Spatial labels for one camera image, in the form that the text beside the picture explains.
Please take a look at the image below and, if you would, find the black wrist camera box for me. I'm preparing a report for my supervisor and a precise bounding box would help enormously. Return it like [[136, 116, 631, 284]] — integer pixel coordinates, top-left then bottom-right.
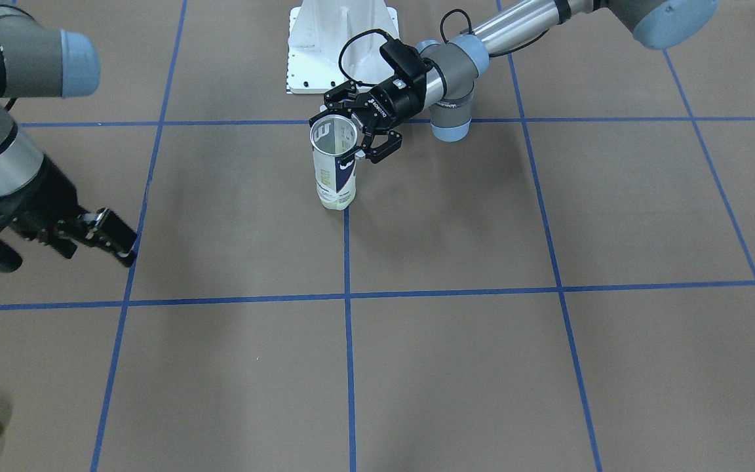
[[379, 39, 427, 89]]

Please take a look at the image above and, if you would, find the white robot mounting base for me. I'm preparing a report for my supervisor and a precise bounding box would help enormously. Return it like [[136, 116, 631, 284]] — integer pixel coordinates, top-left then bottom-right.
[[286, 1, 400, 94]]

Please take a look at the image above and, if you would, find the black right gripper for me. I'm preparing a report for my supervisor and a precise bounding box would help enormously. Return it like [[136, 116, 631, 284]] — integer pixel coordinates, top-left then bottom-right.
[[0, 157, 138, 273]]

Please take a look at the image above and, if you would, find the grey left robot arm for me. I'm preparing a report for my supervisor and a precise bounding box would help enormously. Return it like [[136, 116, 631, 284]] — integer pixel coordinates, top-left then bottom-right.
[[309, 1, 718, 169]]

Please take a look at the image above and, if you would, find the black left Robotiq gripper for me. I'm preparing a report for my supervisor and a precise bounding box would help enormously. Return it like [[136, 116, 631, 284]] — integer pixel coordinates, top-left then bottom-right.
[[309, 77, 425, 164]]

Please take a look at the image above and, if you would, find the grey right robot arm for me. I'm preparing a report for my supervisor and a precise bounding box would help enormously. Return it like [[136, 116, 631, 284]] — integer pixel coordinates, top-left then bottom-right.
[[0, 1, 137, 273]]

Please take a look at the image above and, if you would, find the white blue tennis ball can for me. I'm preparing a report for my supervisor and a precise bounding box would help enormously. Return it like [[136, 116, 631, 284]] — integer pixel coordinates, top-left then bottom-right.
[[311, 114, 358, 211]]

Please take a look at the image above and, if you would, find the black camera cable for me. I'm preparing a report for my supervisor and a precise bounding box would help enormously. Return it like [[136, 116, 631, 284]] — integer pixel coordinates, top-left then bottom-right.
[[338, 8, 516, 89]]

